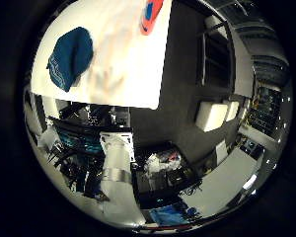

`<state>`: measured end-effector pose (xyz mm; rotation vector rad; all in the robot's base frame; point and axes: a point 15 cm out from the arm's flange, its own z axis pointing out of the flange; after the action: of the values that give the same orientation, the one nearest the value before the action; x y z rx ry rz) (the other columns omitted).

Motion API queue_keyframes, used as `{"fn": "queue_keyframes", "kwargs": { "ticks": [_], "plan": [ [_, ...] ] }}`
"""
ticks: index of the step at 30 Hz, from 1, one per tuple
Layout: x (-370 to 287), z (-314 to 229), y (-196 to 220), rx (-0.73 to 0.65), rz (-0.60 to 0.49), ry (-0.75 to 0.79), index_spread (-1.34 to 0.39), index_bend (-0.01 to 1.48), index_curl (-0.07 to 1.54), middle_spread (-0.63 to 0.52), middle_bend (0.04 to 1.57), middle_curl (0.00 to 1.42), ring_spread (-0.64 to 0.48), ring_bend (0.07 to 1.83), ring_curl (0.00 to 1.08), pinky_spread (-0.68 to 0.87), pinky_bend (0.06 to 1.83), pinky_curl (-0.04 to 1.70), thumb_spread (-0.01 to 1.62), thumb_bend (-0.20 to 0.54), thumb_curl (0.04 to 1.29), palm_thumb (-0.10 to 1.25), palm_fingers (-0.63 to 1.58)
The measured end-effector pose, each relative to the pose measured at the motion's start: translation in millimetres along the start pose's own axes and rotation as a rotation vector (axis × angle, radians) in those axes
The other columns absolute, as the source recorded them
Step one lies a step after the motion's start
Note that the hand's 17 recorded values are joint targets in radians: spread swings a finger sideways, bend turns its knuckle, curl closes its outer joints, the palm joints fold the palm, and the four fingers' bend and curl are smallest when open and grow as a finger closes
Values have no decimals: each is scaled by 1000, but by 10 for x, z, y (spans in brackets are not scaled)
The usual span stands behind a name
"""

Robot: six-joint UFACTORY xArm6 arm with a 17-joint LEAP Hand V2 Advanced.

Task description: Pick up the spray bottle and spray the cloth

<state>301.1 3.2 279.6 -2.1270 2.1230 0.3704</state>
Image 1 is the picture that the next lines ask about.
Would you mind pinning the small white box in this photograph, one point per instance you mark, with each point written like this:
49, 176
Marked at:
233, 110

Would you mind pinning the black shelf unit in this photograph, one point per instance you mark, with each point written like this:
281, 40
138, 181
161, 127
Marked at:
217, 59

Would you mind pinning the blue cloth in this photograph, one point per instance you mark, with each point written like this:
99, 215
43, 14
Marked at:
70, 57

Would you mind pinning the blue bag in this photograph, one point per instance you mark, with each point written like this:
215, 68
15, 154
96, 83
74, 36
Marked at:
169, 215

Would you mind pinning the teal-lit electronics rack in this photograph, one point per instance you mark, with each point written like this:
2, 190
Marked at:
79, 142

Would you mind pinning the large white box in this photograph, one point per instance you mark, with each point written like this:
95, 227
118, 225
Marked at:
211, 116

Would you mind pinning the white side desk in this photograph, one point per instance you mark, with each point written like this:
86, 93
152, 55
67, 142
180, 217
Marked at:
225, 182

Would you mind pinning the orange spray bottle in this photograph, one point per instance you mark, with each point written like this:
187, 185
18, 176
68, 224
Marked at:
150, 15

